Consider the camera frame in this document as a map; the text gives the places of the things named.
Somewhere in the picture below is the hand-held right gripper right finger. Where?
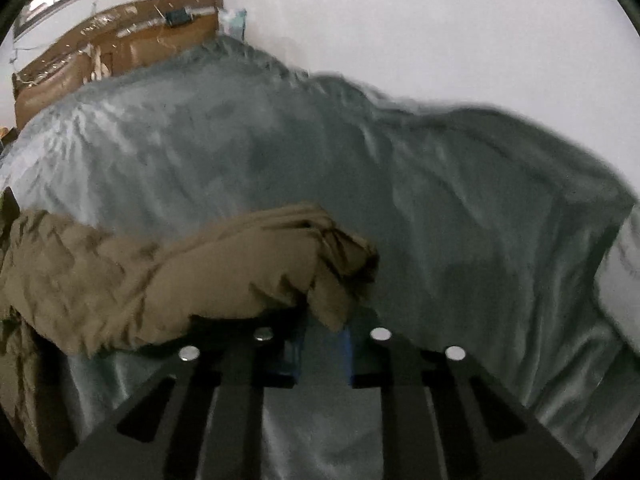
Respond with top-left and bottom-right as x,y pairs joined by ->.
342,321 -> 587,480

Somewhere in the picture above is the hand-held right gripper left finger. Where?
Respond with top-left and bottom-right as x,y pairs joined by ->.
56,309 -> 308,480

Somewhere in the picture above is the brown puffer jacket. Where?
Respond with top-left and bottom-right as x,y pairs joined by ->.
0,187 -> 380,461

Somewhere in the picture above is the grey fleece blanket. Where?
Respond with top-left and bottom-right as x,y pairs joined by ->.
0,35 -> 637,480

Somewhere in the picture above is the white bed sheet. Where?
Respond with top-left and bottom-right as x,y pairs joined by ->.
594,205 -> 640,353

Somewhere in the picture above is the teal patterned pillow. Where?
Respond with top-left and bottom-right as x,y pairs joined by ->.
220,8 -> 248,41

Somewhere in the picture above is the wooden headboard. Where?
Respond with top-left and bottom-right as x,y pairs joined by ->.
12,0 -> 224,130

